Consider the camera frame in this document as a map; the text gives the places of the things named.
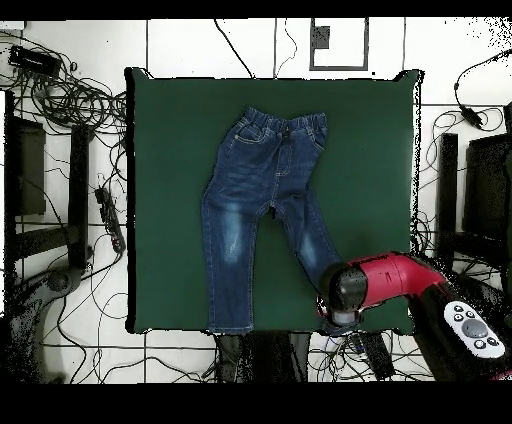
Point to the black electronics box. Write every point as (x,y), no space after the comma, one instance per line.
(34,60)

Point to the grey stand base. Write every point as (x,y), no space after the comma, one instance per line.
(60,280)

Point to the black metal stand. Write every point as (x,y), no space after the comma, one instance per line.
(448,168)
(78,180)

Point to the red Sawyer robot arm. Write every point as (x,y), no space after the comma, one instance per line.
(392,276)

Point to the blue denim jeans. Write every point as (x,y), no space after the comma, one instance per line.
(256,180)

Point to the grey square frame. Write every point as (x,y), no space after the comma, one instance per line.
(339,67)

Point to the small dark square box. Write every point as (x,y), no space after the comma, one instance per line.
(321,38)

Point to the black power strip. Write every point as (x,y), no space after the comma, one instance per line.
(110,218)

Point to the dark green tablecloth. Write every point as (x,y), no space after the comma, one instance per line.
(160,160)

